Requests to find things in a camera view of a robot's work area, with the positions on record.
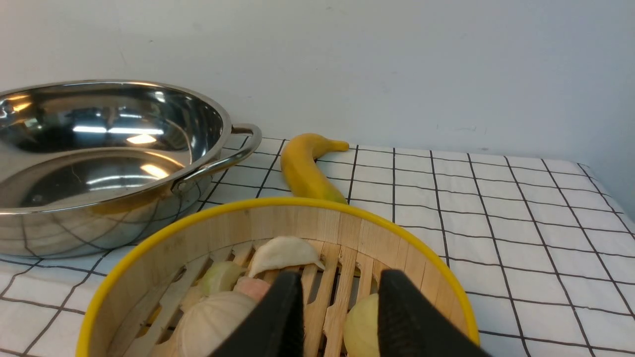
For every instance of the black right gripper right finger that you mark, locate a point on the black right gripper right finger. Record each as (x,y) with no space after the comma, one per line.
(409,325)

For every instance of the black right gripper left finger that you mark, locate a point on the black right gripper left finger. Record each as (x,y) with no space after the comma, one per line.
(275,328)

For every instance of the bamboo steamer basket yellow rim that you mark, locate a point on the bamboo steamer basket yellow rim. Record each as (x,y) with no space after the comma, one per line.
(140,299)

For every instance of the stainless steel pot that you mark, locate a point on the stainless steel pot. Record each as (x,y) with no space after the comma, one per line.
(88,166)

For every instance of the pink dumpling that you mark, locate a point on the pink dumpling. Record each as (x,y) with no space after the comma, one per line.
(254,288)

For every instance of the pale yellow bun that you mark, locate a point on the pale yellow bun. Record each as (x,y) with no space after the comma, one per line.
(360,330)

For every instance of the round white bun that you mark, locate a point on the round white bun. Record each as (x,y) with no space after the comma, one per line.
(206,325)

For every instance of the pale green dumpling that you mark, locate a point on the pale green dumpling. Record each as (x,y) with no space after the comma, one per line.
(220,277)

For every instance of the white crescent dumpling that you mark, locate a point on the white crescent dumpling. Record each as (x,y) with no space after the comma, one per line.
(282,252)

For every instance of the yellow banana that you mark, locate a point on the yellow banana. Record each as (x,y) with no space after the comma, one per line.
(300,171)

